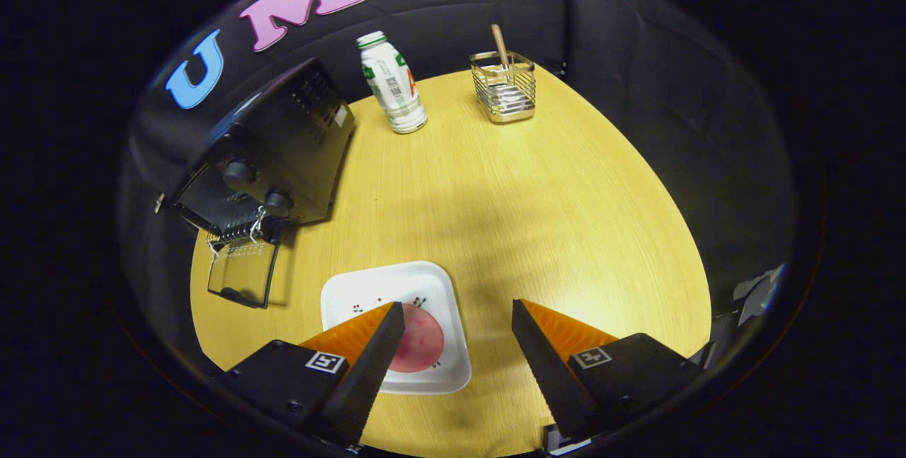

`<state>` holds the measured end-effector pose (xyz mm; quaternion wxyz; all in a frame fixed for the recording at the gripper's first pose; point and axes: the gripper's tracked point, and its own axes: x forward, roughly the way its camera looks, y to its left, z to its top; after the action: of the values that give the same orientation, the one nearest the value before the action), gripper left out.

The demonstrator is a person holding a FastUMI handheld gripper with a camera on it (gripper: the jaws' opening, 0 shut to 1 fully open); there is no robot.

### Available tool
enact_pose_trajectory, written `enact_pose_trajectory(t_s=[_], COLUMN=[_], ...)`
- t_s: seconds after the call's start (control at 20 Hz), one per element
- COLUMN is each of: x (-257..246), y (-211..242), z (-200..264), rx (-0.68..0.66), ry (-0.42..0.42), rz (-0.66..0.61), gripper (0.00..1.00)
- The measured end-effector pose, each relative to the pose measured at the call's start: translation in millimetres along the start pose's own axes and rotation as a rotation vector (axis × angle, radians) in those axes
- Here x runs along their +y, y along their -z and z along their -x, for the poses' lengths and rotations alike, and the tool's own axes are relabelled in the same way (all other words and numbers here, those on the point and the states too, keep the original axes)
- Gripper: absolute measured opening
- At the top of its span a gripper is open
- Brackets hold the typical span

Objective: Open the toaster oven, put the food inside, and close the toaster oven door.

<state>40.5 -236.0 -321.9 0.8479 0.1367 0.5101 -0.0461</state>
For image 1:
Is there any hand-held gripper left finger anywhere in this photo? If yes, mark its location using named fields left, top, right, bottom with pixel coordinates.
left=212, top=301, right=406, bottom=448

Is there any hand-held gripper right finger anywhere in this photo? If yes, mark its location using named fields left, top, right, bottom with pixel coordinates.
left=511, top=299, right=709, bottom=453

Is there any pink ham slice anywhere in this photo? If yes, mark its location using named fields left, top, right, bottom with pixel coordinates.
left=388, top=304, right=445, bottom=374

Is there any white square plate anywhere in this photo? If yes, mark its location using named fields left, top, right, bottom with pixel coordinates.
left=320, top=261, right=473, bottom=396

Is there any black toaster oven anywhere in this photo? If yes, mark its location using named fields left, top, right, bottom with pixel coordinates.
left=131, top=57, right=357, bottom=310

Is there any white green drink bottle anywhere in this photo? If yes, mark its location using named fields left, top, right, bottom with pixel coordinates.
left=356, top=31, right=428, bottom=135

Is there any black backdrop cloth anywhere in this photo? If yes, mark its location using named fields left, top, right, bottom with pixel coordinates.
left=117, top=0, right=815, bottom=374

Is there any wooden stick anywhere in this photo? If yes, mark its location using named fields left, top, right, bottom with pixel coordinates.
left=491, top=24, right=510, bottom=69

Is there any metal wire basket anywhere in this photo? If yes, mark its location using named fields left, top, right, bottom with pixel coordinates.
left=469, top=51, right=537, bottom=125

